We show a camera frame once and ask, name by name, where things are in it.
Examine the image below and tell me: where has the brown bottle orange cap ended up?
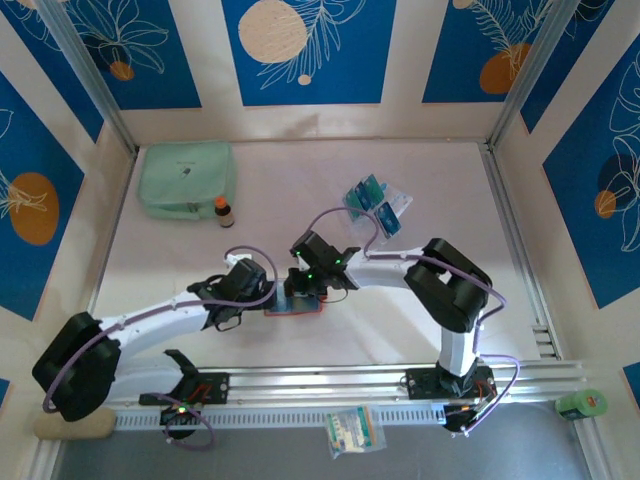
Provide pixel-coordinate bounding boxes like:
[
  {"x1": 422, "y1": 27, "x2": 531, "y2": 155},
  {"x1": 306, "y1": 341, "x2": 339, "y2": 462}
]
[{"x1": 214, "y1": 196, "x2": 236, "y2": 230}]

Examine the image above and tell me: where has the white light blue credit card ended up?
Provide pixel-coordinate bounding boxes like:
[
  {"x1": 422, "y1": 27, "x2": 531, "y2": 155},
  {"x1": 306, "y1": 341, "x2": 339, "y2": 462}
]
[{"x1": 384, "y1": 187, "x2": 415, "y2": 211}]

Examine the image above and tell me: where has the aluminium corner extrusion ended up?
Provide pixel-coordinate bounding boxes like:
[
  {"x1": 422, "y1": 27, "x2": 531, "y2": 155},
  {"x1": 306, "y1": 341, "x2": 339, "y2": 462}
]
[{"x1": 572, "y1": 417, "x2": 610, "y2": 480}]

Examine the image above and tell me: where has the black controller box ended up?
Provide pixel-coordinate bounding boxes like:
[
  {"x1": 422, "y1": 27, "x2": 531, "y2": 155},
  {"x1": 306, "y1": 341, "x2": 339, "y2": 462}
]
[{"x1": 158, "y1": 402, "x2": 204, "y2": 442}]

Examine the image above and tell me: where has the green canister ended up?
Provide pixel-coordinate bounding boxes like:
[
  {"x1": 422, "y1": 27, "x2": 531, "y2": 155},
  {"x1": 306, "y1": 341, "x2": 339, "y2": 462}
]
[{"x1": 554, "y1": 388, "x2": 609, "y2": 420}]

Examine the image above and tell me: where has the clear plastic bag with packet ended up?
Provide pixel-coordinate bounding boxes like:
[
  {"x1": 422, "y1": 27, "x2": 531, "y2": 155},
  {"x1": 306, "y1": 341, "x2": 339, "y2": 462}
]
[{"x1": 323, "y1": 404, "x2": 389, "y2": 460}]

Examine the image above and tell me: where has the mint green zip pouch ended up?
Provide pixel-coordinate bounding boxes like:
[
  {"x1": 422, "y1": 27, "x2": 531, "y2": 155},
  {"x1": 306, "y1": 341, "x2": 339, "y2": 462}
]
[{"x1": 137, "y1": 140, "x2": 239, "y2": 222}]

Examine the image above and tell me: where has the orange card holder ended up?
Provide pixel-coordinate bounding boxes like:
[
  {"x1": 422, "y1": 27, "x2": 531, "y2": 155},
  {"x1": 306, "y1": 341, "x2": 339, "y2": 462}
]
[{"x1": 263, "y1": 292, "x2": 325, "y2": 320}]

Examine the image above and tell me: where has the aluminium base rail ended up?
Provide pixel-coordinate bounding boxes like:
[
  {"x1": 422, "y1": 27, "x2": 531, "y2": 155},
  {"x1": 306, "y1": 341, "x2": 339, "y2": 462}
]
[{"x1": 42, "y1": 359, "x2": 590, "y2": 409}]

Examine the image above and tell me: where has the beige sponge block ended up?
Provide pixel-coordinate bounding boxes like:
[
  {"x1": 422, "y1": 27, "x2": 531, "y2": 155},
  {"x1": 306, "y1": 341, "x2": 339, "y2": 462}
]
[{"x1": 32, "y1": 407, "x2": 118, "y2": 442}]

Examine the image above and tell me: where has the aluminium frame post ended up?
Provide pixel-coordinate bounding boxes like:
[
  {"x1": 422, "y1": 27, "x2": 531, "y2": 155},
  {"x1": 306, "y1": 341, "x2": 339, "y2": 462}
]
[
  {"x1": 487, "y1": 0, "x2": 584, "y2": 154},
  {"x1": 35, "y1": 0, "x2": 140, "y2": 156}
]

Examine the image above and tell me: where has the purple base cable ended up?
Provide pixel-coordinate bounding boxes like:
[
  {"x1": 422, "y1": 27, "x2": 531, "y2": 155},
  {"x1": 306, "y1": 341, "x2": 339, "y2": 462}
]
[
  {"x1": 142, "y1": 389, "x2": 217, "y2": 450},
  {"x1": 449, "y1": 352, "x2": 525, "y2": 440}
]

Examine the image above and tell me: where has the white slotted cable duct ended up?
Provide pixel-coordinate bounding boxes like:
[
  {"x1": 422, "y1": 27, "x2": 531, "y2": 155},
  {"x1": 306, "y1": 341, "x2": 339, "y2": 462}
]
[{"x1": 113, "y1": 404, "x2": 449, "y2": 431}]

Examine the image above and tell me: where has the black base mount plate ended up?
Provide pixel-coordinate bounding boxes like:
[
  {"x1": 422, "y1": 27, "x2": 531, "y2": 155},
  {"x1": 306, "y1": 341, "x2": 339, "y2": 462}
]
[
  {"x1": 403, "y1": 366, "x2": 497, "y2": 402},
  {"x1": 138, "y1": 372, "x2": 231, "y2": 407}
]

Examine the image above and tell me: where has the aluminium side rail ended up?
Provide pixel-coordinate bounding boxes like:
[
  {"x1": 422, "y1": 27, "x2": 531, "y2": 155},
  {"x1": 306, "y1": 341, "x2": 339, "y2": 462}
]
[{"x1": 478, "y1": 141, "x2": 562, "y2": 362}]

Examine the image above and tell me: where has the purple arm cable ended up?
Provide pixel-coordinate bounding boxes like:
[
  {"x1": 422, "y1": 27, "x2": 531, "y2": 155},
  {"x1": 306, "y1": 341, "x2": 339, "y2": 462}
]
[
  {"x1": 309, "y1": 207, "x2": 506, "y2": 356},
  {"x1": 43, "y1": 244, "x2": 279, "y2": 414}
]

